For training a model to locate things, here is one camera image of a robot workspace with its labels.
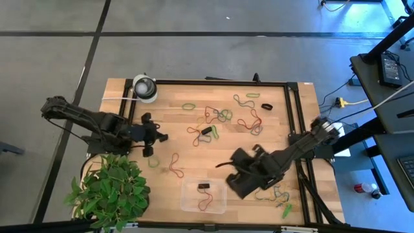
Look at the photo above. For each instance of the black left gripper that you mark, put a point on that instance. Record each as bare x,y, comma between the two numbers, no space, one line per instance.
142,134

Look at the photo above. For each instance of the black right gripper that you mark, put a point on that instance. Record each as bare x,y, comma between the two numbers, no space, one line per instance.
258,168

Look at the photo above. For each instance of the long blue-green rubber band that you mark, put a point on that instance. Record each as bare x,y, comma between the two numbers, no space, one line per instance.
258,195
241,104

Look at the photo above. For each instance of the small green rubber band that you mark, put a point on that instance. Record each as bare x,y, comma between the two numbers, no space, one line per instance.
182,106

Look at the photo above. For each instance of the blue rubber band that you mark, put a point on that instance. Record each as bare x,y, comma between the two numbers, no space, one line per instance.
205,141
281,194

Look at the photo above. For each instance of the grey-blue rubber band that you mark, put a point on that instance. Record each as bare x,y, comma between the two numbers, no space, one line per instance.
220,118
257,132

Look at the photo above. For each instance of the long red rubber band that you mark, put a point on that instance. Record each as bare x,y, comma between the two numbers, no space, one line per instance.
259,121

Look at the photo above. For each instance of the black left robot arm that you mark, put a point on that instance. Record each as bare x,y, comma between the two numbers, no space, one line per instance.
84,116

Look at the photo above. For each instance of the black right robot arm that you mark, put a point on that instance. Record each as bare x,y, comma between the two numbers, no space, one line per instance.
297,147

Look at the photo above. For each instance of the clear plastic bin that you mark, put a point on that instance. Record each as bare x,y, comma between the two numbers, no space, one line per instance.
194,204

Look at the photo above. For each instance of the white round lamp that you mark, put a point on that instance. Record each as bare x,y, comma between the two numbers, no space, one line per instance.
144,88

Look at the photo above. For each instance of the green leafy plant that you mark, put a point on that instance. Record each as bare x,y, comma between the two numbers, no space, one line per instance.
110,191

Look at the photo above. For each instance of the thin black bar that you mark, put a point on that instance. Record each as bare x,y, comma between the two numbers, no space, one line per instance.
216,78

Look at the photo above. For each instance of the white box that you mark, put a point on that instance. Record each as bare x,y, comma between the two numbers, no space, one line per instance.
343,152

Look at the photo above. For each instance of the red capped plastic bottle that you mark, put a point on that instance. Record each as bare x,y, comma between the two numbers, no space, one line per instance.
365,187

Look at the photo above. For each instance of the black desk crossbar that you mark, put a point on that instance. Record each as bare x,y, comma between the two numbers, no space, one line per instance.
359,136

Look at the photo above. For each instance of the small black floor object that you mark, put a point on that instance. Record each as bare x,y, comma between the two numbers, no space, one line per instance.
376,195

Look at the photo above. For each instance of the black desk foot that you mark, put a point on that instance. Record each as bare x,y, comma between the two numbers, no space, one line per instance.
380,174

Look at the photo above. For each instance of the grey chair leg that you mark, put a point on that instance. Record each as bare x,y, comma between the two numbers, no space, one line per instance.
9,148

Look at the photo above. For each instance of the black desk top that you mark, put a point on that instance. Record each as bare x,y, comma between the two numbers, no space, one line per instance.
388,155
372,90

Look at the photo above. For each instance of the grey floor plug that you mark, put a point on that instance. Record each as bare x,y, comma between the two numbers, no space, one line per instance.
354,82

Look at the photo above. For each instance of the black keyboard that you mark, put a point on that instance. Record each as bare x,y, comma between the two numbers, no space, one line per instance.
408,170

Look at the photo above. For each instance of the black power adapter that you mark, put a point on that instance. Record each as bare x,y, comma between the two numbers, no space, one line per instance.
389,71

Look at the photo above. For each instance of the black slanted pole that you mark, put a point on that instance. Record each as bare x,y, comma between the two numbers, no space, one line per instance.
388,40

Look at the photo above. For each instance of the black table edge rail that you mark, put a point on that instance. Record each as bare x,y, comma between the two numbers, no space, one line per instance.
178,225

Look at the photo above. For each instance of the silver rail bracket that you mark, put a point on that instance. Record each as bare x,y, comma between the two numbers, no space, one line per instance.
299,229
131,225

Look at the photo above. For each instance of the black frame clamp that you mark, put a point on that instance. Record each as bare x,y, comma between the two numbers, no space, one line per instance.
256,77

